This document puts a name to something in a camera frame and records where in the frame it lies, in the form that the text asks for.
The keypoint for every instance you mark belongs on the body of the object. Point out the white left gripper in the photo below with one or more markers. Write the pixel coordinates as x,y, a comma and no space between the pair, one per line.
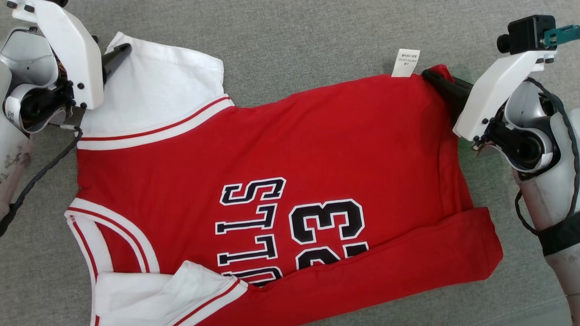
72,54

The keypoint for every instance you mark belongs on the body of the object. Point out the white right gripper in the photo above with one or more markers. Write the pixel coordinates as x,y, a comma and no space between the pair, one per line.
494,86

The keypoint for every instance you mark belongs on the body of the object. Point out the red basketball jersey white sleeves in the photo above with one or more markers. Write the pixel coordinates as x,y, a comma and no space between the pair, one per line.
317,145

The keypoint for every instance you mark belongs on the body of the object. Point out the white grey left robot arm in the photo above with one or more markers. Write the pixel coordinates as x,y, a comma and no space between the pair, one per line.
13,136

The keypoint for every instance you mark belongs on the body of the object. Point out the grey fabric sofa seat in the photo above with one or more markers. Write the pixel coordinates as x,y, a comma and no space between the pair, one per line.
317,36

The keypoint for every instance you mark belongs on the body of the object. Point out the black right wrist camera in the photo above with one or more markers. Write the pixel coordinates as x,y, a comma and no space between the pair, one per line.
528,34

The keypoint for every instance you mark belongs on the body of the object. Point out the teal right camera connector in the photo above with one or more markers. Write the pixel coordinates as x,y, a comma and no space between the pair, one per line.
562,35

